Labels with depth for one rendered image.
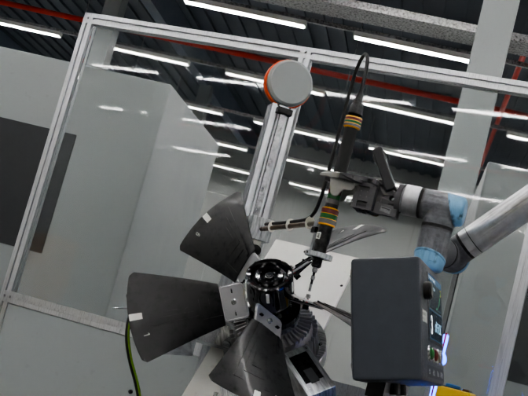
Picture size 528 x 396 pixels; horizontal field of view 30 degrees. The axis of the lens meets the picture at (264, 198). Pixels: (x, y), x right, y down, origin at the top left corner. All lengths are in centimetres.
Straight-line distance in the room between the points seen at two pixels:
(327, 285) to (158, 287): 56
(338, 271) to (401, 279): 129
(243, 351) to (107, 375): 118
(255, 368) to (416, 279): 80
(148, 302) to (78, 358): 104
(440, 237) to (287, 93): 100
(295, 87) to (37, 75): 176
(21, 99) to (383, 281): 328
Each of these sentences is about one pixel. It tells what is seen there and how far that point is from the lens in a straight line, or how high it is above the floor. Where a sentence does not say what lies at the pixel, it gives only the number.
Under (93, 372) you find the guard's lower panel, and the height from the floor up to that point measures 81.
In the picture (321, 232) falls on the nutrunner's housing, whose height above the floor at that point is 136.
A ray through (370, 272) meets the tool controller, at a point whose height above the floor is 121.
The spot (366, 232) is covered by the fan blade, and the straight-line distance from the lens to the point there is 257.
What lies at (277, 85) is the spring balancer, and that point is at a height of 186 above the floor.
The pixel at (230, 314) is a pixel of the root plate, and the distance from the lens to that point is 245.
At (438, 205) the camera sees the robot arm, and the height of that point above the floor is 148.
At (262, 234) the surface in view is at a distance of 300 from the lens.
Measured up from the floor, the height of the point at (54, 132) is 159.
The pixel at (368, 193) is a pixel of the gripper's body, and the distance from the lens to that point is 241.
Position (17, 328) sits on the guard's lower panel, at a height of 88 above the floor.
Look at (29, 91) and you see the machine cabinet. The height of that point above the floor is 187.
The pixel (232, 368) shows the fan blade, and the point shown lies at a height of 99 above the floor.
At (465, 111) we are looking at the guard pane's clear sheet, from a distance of 322.
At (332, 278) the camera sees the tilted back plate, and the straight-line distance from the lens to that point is 281.
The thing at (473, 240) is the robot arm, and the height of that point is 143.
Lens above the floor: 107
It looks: 8 degrees up
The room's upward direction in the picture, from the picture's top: 15 degrees clockwise
